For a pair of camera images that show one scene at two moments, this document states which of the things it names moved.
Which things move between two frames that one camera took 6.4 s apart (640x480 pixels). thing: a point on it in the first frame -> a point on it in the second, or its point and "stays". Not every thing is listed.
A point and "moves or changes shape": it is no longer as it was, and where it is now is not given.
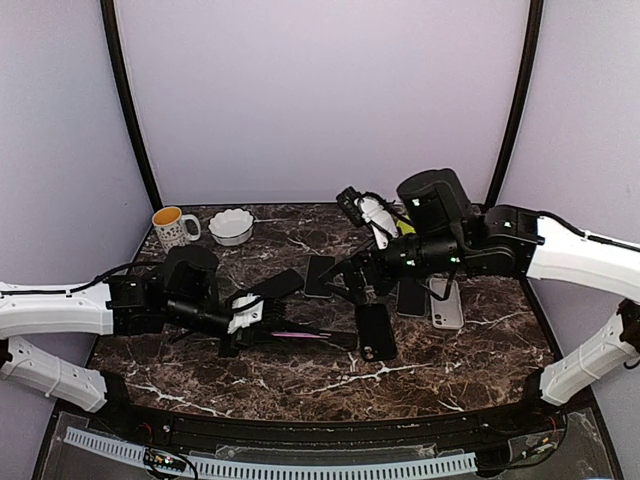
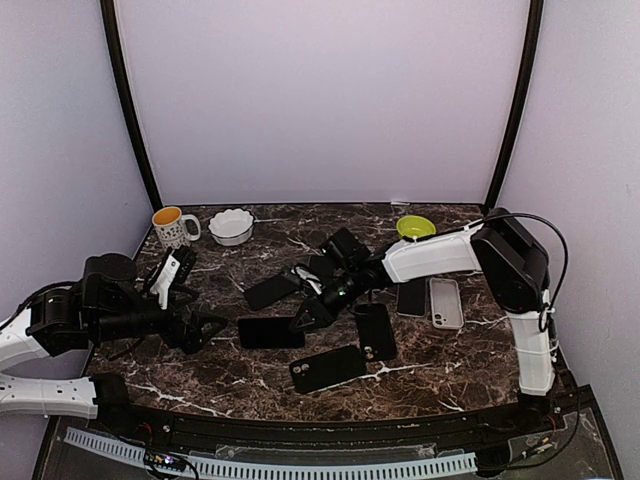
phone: (412, 297) stays
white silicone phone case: (446, 314) stays
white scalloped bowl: (231, 228) stays
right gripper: (351, 268) -> (319, 310)
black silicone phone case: (376, 332) stays
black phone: (323, 339) moves or changes shape
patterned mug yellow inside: (171, 227) stays
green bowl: (405, 228) stays
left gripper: (248, 334) -> (190, 341)
